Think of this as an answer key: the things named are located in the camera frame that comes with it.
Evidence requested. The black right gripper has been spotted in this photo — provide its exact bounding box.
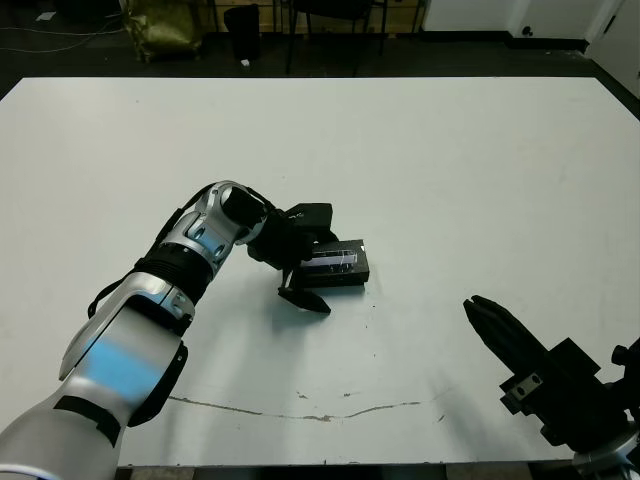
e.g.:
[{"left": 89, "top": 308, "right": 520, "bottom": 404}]
[{"left": 463, "top": 295, "right": 640, "bottom": 451}]

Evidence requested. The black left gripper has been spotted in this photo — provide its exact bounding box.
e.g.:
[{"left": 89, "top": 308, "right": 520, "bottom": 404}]
[{"left": 247, "top": 214, "right": 342, "bottom": 315}]

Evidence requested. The black box lid with print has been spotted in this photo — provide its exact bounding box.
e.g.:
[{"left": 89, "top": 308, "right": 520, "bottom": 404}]
[{"left": 298, "top": 238, "right": 372, "bottom": 289}]

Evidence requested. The black waste bin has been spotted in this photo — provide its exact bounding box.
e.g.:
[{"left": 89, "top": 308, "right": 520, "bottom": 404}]
[{"left": 223, "top": 4, "right": 261, "bottom": 62}]

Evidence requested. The light wooden cabinet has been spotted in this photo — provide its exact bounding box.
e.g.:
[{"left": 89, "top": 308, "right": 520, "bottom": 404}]
[{"left": 212, "top": 0, "right": 427, "bottom": 34}]

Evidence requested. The black chair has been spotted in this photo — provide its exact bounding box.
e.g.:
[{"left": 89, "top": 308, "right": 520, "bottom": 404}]
[{"left": 285, "top": 0, "right": 386, "bottom": 77}]

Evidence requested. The yellow plastic bag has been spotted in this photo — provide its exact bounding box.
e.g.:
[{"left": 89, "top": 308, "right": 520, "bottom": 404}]
[{"left": 124, "top": 0, "right": 204, "bottom": 64}]

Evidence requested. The white door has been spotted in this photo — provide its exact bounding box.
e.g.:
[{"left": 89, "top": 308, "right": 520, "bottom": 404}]
[{"left": 588, "top": 0, "right": 640, "bottom": 85}]

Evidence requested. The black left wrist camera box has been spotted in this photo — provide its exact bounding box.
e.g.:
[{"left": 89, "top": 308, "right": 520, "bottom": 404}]
[{"left": 286, "top": 201, "right": 335, "bottom": 230}]

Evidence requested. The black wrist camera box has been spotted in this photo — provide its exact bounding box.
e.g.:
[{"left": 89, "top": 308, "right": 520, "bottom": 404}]
[
  {"left": 610, "top": 337, "right": 640, "bottom": 386},
  {"left": 286, "top": 201, "right": 335, "bottom": 230}
]

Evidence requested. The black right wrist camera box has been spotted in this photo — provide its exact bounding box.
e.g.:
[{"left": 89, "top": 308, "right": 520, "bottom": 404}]
[{"left": 610, "top": 337, "right": 640, "bottom": 386}]

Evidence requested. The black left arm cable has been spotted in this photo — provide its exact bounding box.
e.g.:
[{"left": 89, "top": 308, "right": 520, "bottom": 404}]
[{"left": 87, "top": 184, "right": 276, "bottom": 321}]

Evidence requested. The thin pale floor cable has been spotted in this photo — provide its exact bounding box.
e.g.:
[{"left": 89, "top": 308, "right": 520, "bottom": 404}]
[{"left": 0, "top": 17, "right": 126, "bottom": 55}]

